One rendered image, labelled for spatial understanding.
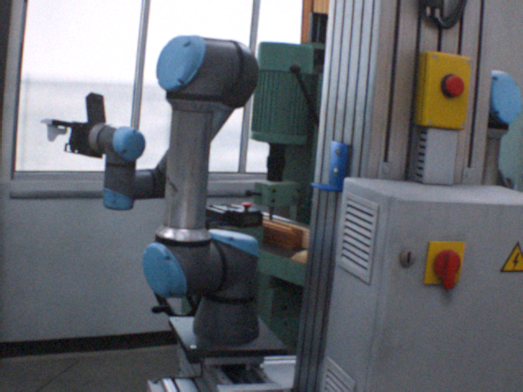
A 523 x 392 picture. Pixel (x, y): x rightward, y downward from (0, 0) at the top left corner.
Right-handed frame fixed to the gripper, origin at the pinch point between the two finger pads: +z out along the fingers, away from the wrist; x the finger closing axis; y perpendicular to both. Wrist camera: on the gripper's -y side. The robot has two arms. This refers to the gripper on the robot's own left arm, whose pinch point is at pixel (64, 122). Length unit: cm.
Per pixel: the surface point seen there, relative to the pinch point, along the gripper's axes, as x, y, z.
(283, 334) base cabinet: 66, 50, -31
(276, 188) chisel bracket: 70, 8, -12
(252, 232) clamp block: 56, 22, -20
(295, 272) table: 57, 29, -38
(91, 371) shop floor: 91, 112, 106
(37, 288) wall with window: 70, 79, 130
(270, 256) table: 57, 27, -28
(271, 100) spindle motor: 61, -17, -13
